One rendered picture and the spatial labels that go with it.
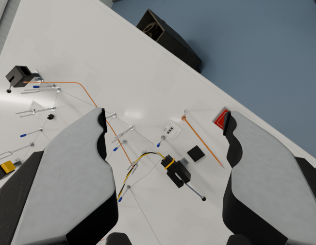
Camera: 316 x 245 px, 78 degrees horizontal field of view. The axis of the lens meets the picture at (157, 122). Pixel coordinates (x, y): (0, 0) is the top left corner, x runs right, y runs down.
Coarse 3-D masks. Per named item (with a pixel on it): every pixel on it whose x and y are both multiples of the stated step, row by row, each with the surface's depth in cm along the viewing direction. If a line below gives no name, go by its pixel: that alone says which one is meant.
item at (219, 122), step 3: (225, 111) 54; (222, 114) 54; (219, 117) 54; (222, 117) 54; (216, 120) 55; (219, 120) 55; (222, 120) 54; (216, 123) 55; (219, 123) 55; (222, 123) 55; (219, 126) 55; (222, 126) 55
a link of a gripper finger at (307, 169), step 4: (300, 160) 8; (304, 160) 8; (300, 164) 8; (304, 164) 8; (308, 164) 8; (300, 168) 7; (304, 168) 7; (308, 168) 7; (312, 168) 7; (304, 172) 7; (308, 172) 7; (312, 172) 7; (308, 176) 7; (312, 176) 7; (308, 180) 7; (312, 180) 7; (312, 184) 7; (312, 188) 7; (288, 244) 5
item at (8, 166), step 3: (6, 162) 69; (9, 162) 70; (0, 165) 69; (3, 165) 68; (6, 165) 68; (9, 165) 69; (12, 165) 70; (3, 168) 68; (6, 168) 68; (9, 168) 69; (12, 168) 70; (15, 168) 70; (6, 171) 68; (9, 171) 68
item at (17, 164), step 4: (16, 160) 77; (0, 164) 69; (16, 164) 77; (20, 164) 77; (0, 168) 68; (16, 168) 76; (0, 172) 68; (4, 172) 68; (12, 172) 72; (0, 176) 69; (4, 176) 70
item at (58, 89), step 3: (57, 87) 66; (24, 90) 53; (27, 90) 54; (30, 90) 55; (39, 90) 58; (42, 90) 60; (45, 90) 61; (48, 90) 62; (51, 90) 64; (57, 90) 66; (60, 90) 67; (21, 93) 54; (24, 93) 54; (27, 93) 56
